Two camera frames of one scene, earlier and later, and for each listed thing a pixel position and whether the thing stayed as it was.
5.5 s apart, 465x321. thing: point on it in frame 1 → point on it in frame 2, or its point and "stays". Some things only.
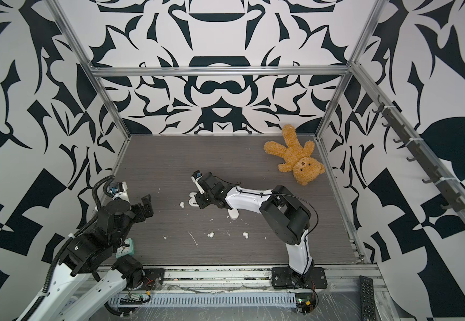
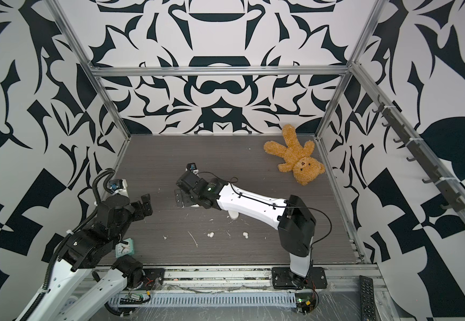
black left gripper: (139, 213) stays
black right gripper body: (205, 199) → (187, 199)
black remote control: (367, 299) stays
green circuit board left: (133, 299) stays
